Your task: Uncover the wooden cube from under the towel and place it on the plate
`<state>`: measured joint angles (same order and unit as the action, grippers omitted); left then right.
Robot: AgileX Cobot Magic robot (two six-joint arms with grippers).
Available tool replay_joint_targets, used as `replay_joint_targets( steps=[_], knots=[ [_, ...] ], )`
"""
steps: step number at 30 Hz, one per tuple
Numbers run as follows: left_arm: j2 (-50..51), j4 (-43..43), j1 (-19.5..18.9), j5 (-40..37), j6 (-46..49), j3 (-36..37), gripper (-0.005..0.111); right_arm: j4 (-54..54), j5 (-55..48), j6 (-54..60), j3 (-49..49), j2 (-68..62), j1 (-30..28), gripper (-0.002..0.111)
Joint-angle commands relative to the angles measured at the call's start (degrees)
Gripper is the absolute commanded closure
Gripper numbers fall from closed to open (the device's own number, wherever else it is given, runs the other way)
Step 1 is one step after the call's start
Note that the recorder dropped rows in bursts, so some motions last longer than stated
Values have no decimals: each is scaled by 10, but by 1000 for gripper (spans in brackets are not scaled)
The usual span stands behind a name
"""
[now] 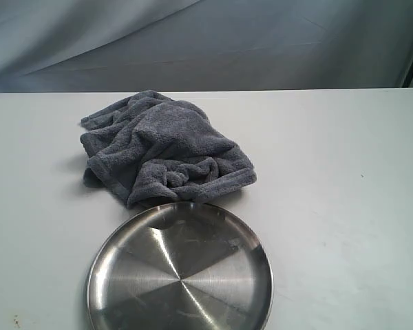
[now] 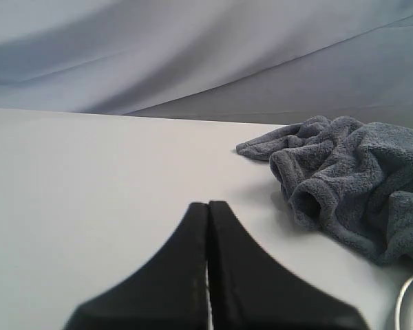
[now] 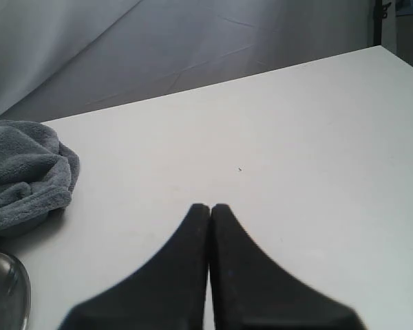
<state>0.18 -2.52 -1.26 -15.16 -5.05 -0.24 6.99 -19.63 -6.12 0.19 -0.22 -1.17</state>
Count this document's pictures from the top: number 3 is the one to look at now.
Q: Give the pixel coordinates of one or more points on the round stainless steel plate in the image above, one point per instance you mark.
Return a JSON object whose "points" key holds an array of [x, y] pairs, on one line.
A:
{"points": [[15, 293]]}

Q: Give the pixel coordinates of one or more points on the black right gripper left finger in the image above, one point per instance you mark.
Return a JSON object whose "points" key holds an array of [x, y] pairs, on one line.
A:
{"points": [[167, 292]]}

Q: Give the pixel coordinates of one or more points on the grey fluffy towel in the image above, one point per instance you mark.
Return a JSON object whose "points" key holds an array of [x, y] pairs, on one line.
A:
{"points": [[38, 174]]}

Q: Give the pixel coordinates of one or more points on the black stand pole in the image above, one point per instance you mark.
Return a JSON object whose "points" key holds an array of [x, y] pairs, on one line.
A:
{"points": [[379, 14]]}

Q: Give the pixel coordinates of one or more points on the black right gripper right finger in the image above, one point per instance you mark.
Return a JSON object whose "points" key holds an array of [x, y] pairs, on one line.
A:
{"points": [[251, 291]]}

